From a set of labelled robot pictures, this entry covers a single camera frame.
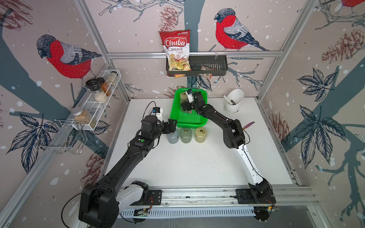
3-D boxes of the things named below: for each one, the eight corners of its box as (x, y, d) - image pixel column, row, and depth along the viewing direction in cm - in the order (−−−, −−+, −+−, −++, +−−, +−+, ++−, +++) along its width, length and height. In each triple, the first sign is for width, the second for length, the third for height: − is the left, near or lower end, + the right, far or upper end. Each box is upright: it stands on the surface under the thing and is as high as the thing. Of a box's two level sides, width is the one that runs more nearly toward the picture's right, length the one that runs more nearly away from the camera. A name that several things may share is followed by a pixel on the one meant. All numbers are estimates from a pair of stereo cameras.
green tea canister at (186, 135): (182, 144, 96) (182, 138, 88) (179, 136, 100) (178, 129, 92) (192, 141, 97) (193, 134, 90) (189, 133, 102) (189, 126, 94)
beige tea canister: (197, 144, 96) (198, 137, 89) (193, 136, 100) (194, 129, 93) (206, 141, 98) (208, 133, 90) (202, 133, 102) (203, 125, 94)
